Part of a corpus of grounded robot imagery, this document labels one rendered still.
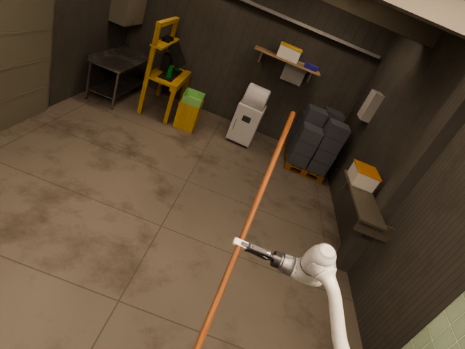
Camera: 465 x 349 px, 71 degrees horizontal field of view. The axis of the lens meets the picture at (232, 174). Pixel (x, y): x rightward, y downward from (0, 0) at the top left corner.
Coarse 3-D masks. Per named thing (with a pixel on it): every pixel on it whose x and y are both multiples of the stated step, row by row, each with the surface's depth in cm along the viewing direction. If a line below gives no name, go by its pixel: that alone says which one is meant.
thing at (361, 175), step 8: (352, 168) 471; (360, 168) 452; (368, 168) 464; (352, 176) 460; (360, 176) 445; (368, 176) 442; (376, 176) 450; (352, 184) 453; (360, 184) 451; (368, 184) 449; (376, 184) 447
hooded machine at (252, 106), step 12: (252, 84) 664; (252, 96) 660; (264, 96) 658; (240, 108) 664; (252, 108) 661; (264, 108) 690; (240, 120) 676; (252, 120) 670; (228, 132) 693; (240, 132) 687; (252, 132) 681; (240, 144) 703
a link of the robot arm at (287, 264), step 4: (284, 256) 149; (288, 256) 149; (292, 256) 151; (284, 260) 148; (288, 260) 148; (292, 260) 148; (280, 264) 148; (284, 264) 147; (288, 264) 147; (292, 264) 147; (280, 268) 148; (284, 268) 147; (288, 268) 147; (292, 268) 147; (284, 272) 149; (288, 272) 148
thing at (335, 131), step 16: (304, 112) 703; (320, 112) 668; (336, 112) 716; (304, 128) 642; (320, 128) 674; (336, 128) 632; (288, 144) 754; (304, 144) 657; (320, 144) 652; (336, 144) 646; (288, 160) 680; (304, 160) 673; (320, 160) 668; (304, 176) 690; (320, 176) 685
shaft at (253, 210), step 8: (288, 120) 177; (288, 128) 175; (280, 136) 174; (280, 144) 171; (272, 160) 168; (272, 168) 166; (264, 176) 165; (264, 184) 162; (256, 200) 159; (256, 208) 158; (248, 216) 156; (248, 224) 154; (240, 248) 150; (232, 256) 148; (232, 264) 147; (224, 280) 144; (224, 288) 143; (216, 296) 141; (216, 304) 140; (208, 312) 139; (208, 320) 137; (208, 328) 137; (200, 336) 135; (200, 344) 134
